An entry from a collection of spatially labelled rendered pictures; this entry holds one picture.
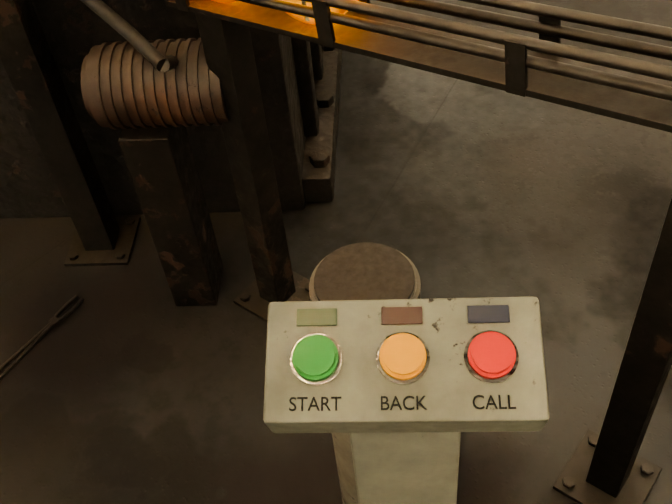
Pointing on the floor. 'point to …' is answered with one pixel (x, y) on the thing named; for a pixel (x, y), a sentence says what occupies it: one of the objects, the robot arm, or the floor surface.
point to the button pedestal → (406, 391)
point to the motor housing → (163, 151)
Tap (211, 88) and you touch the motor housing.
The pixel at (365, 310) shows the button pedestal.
